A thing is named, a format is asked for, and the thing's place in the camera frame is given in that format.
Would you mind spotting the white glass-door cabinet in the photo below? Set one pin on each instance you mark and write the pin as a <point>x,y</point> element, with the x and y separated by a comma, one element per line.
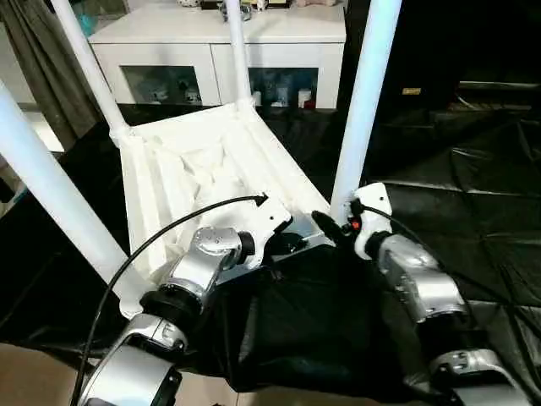
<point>194,38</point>

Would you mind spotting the white plastic table leg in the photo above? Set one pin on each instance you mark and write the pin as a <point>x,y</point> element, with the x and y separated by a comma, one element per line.
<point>59,203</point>
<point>89,68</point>
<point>365,101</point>
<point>238,51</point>

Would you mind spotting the beige plush toy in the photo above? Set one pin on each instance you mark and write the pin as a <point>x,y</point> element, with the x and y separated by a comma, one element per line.
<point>319,2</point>

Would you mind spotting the grey curtain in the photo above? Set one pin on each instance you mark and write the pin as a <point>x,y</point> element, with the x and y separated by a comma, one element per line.
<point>46,68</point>

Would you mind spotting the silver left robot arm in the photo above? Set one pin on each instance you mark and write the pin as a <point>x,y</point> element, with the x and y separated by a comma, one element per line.
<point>190,275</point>

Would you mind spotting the black case with yellow label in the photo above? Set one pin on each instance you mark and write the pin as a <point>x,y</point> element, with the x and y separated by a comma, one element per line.
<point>456,42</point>

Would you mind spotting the grey crumpled object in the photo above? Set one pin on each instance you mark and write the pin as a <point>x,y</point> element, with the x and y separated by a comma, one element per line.
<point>237,8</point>

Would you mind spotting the white upturned plastic table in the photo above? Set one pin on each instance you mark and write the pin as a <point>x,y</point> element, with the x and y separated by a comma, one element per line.
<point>203,161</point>

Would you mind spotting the black work mat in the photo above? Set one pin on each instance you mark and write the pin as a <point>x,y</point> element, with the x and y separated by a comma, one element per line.
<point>456,211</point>

